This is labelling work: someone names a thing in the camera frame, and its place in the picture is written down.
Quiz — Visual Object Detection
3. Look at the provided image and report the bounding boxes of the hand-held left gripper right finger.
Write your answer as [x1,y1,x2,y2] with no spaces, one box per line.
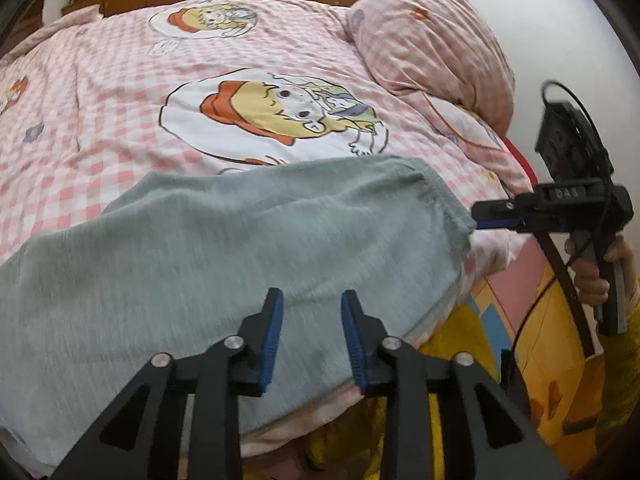
[340,289,571,480]

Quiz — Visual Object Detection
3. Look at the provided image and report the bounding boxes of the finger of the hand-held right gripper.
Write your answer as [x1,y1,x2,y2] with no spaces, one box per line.
[472,197,522,232]

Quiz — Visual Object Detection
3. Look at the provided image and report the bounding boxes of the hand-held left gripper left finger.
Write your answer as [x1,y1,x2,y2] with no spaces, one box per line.
[50,287,286,480]

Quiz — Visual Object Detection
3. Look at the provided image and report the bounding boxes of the grey-green pants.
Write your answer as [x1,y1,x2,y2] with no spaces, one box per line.
[0,156,476,476]

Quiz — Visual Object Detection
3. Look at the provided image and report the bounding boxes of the person's right forearm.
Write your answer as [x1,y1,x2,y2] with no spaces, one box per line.
[595,285,640,463]

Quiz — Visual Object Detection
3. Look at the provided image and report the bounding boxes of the person's right hand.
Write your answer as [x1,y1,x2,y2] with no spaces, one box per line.
[564,235,639,307]

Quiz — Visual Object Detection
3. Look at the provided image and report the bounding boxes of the person's yellow fleece clothing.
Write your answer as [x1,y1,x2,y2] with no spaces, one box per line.
[300,302,506,480]

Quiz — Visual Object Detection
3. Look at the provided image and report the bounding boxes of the colourful printed bed sheet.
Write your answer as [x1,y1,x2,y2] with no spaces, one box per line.
[470,242,606,453]

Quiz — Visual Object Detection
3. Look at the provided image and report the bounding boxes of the pink checked pillow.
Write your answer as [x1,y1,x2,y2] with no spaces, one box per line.
[345,0,516,136]

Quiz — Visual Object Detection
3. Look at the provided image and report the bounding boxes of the pink checked printed blanket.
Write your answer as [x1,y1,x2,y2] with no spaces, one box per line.
[0,0,538,480]

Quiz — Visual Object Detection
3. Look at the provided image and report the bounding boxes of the black cable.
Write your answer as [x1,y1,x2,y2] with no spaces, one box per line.
[500,80,616,396]

